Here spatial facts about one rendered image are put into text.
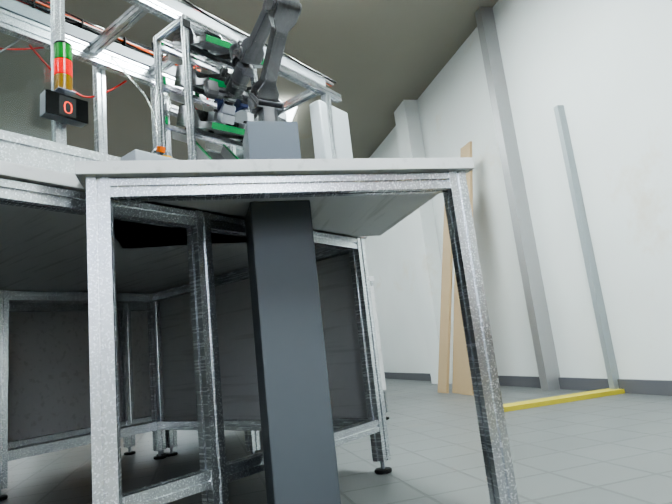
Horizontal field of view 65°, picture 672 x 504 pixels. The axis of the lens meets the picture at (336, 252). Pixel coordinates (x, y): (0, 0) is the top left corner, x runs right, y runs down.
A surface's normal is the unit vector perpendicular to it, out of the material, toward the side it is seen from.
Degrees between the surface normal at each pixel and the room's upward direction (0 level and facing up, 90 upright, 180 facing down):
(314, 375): 90
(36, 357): 90
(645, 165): 90
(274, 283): 90
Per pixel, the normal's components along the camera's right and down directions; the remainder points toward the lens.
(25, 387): 0.77, -0.20
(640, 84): -0.96, 0.06
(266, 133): 0.25, -0.21
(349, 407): -0.62, -0.08
